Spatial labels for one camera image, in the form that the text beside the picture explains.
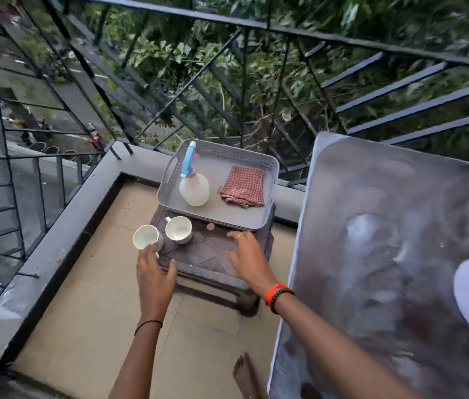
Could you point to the orange wristband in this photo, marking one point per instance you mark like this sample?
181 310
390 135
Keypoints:
273 291

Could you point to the person's bare foot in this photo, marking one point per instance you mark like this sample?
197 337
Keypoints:
246 376

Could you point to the person's left thumb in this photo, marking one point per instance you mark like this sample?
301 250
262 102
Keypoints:
172 270

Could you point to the dark metal balcony railing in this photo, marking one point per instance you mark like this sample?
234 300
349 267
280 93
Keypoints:
242 87

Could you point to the black thread wristband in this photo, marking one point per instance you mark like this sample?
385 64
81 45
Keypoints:
148 323

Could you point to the green trees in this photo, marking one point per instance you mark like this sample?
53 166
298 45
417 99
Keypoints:
321 49

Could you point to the white spray bottle blue nozzle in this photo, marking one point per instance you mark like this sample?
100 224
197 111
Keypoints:
193 189

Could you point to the grey perforated plastic tray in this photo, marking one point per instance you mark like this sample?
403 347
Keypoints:
226 203

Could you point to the white cup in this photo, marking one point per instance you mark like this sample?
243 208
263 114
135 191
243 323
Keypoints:
179 229
146 236

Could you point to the parked motorbike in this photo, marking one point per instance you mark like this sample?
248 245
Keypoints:
94 137

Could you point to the person's right forearm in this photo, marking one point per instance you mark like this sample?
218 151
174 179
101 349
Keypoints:
334 349

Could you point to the red checkered cloth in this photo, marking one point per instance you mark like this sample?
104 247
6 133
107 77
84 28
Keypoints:
243 186

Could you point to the person's right thumb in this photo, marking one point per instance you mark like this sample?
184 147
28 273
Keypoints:
234 259

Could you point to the dark brown plastic stool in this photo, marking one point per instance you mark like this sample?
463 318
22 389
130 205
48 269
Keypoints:
205 255

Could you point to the person's left forearm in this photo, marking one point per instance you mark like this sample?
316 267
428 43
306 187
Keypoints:
141 361

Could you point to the person's left hand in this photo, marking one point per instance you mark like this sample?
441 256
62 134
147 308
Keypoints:
153 282

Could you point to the person's right hand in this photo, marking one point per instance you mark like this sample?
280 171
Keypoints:
253 263

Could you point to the dusty grey table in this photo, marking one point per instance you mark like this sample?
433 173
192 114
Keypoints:
384 265

